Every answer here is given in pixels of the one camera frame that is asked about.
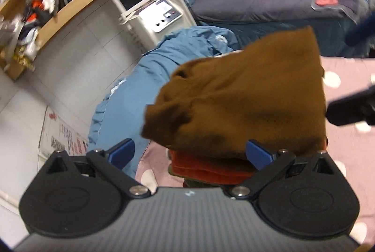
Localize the pile of shelf clutter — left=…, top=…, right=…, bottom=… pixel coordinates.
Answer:
left=0, top=0, right=147, bottom=65

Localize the white beauty machine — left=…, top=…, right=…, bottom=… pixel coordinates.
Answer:
left=118, top=0, right=199, bottom=52

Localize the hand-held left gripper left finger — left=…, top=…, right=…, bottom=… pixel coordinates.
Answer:
left=42, top=138, right=152, bottom=199

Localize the light blue duvet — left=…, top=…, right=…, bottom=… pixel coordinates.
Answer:
left=87, top=26, right=244, bottom=180

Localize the dark grey massage bed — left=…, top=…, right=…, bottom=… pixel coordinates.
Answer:
left=190, top=0, right=375, bottom=58

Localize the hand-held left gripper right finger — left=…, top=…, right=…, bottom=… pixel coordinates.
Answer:
left=229, top=140, right=338, bottom=200

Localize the pink spotted bed cover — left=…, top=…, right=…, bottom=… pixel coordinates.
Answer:
left=133, top=56, right=375, bottom=244

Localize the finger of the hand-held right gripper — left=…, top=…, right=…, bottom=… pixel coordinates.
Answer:
left=345, top=12, right=375, bottom=48
left=326, top=88, right=375, bottom=126

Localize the brown sweater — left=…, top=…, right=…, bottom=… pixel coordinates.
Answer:
left=141, top=26, right=329, bottom=160

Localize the orange red folded cloth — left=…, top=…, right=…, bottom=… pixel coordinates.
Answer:
left=168, top=149, right=257, bottom=186

